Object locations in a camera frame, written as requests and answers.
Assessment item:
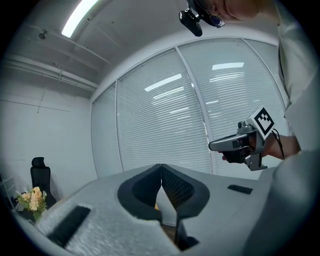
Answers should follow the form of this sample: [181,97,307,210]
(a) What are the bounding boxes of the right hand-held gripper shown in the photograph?
[208,106,275,172]

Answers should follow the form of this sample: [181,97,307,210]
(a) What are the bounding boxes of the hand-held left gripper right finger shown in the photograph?
[161,163,261,256]

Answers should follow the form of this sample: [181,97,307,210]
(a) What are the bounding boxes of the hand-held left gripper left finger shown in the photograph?
[34,163,181,256]

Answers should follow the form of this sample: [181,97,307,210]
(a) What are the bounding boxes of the person's right forearm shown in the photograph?
[261,134,302,159]

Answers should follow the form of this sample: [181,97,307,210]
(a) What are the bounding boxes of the yellow flower bouquet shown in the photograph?
[16,186,48,221]

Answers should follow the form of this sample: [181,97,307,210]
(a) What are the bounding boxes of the glass partition with blinds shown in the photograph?
[91,37,291,180]

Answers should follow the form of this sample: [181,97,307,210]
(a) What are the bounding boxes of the black office chair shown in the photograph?
[30,156,57,208]

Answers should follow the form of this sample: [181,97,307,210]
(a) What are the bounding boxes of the person's beige shirt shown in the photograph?
[274,0,320,161]

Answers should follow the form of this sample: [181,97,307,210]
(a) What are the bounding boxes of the dark rimmed worn eyeglasses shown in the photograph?
[197,0,226,28]

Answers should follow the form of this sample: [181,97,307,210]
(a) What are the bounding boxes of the white ceiling pipe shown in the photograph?
[0,56,100,92]

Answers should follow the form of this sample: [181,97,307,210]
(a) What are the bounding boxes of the long ceiling light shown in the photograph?
[61,0,101,39]

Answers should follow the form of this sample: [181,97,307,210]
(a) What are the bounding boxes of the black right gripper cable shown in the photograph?
[271,128,286,160]

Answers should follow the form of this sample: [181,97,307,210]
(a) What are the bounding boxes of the black head-mounted camera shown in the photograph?
[178,8,203,38]

